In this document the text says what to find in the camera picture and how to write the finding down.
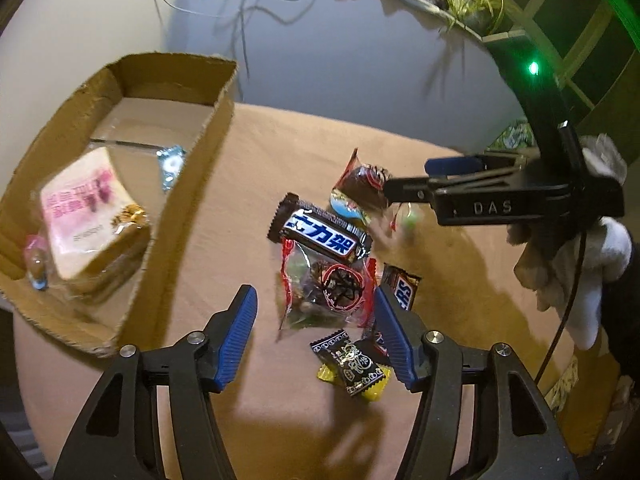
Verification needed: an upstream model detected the blue snickers bar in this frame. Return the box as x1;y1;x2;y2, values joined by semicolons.
381;263;421;311
267;193;373;264

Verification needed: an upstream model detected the red-edged dark snack bag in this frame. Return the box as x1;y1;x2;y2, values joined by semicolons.
334;148;390;212

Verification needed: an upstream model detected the brown Snickers mini bar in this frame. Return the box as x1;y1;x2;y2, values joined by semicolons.
356;337;392;367

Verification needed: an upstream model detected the blue Snickers bar upper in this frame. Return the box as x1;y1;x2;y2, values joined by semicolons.
267;193;373;264

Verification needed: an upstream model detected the black patterned candy packet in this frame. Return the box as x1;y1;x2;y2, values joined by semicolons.
309;330;383;392

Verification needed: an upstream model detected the pink labelled bread pack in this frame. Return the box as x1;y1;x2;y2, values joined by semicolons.
39;148;151;301

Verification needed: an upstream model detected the black cable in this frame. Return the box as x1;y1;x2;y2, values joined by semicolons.
534;228;589;386

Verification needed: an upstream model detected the green potted plant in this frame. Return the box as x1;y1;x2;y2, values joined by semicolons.
444;0;506;37

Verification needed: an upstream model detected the green candy clear wrapper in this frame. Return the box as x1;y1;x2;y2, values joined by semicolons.
390;203;423;240

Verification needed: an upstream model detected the white gloved right hand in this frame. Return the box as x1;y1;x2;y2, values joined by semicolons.
506;131;634;351

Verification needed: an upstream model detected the yellow candy packet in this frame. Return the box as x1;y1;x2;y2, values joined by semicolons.
316;364;392;402

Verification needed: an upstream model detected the brown cardboard box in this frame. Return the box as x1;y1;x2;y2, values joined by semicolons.
1;52;238;358

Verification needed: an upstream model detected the green mint candy packet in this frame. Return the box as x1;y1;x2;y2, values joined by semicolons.
156;145;186;192

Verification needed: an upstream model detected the blue Snickers bar lower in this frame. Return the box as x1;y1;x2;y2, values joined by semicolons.
381;263;421;311

